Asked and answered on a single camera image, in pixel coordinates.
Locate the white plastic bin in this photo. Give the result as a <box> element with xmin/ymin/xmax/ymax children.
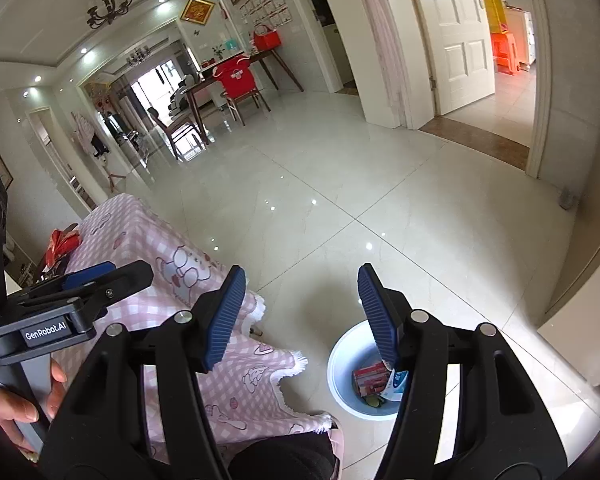
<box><xmin>326</xmin><ymin>319</ymin><xmax>416</xmax><ymax>421</ymax></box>

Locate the blue white packet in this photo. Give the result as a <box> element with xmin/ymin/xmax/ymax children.
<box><xmin>382</xmin><ymin>369</ymin><xmax>412</xmax><ymax>403</ymax></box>

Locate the red chair cover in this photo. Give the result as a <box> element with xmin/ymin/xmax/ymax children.
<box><xmin>214</xmin><ymin>57</ymin><xmax>262</xmax><ymax>98</ymax></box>

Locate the red wrapper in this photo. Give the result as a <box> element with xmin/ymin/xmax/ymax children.
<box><xmin>47</xmin><ymin>229</ymin><xmax>81</xmax><ymax>266</ymax></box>

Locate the red bag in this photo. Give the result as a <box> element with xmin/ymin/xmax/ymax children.
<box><xmin>252</xmin><ymin>24</ymin><xmax>283</xmax><ymax>52</ymax></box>

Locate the person's leg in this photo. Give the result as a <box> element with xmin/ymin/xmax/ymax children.
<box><xmin>230</xmin><ymin>432</ymin><xmax>341</xmax><ymax>480</ymax></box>

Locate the pink floral curtain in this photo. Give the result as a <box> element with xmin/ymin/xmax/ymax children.
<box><xmin>357</xmin><ymin>0</ymin><xmax>411</xmax><ymax>126</ymax></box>

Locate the pink checked tablecloth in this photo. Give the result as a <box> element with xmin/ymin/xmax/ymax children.
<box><xmin>62</xmin><ymin>194</ymin><xmax>333</xmax><ymax>461</ymax></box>

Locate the white door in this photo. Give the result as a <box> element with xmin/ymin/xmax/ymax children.
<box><xmin>405</xmin><ymin>0</ymin><xmax>496</xmax><ymax>116</ymax></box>

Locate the wooden chair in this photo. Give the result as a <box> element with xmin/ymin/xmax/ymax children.
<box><xmin>147</xmin><ymin>107</ymin><xmax>208</xmax><ymax>161</ymax></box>
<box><xmin>222</xmin><ymin>94</ymin><xmax>273</xmax><ymax>127</ymax></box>

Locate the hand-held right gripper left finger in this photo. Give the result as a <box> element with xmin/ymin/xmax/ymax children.
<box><xmin>45</xmin><ymin>265</ymin><xmax>248</xmax><ymax>480</ymax></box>

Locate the person's left hand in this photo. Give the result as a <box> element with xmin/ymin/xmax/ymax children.
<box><xmin>0</xmin><ymin>359</ymin><xmax>69</xmax><ymax>461</ymax></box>

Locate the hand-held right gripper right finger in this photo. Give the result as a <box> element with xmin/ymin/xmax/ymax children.
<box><xmin>357</xmin><ymin>262</ymin><xmax>568</xmax><ymax>480</ymax></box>

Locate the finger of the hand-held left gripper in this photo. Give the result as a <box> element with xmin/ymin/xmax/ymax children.
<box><xmin>22</xmin><ymin>261</ymin><xmax>117</xmax><ymax>302</ymax></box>
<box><xmin>80</xmin><ymin>260</ymin><xmax>155</xmax><ymax>320</ymax></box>

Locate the red packet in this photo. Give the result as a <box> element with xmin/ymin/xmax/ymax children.
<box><xmin>352</xmin><ymin>364</ymin><xmax>392</xmax><ymax>397</ymax></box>

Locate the coat rack with clothes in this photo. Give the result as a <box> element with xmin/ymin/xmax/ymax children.
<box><xmin>70</xmin><ymin>112</ymin><xmax>128</xmax><ymax>196</ymax></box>

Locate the dark wooden dining table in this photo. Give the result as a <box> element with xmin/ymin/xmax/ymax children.
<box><xmin>186</xmin><ymin>52</ymin><xmax>306</xmax><ymax>146</ymax></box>

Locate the orange plastic stool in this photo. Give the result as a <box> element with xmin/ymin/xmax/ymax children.
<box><xmin>490</xmin><ymin>30</ymin><xmax>521</xmax><ymax>73</ymax></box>

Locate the white cabinet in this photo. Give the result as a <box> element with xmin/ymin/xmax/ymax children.
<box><xmin>537</xmin><ymin>305</ymin><xmax>600</xmax><ymax>391</ymax></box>

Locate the red gold diamond decoration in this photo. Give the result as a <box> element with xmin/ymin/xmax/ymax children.
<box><xmin>180</xmin><ymin>0</ymin><xmax>216</xmax><ymax>26</ymax></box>

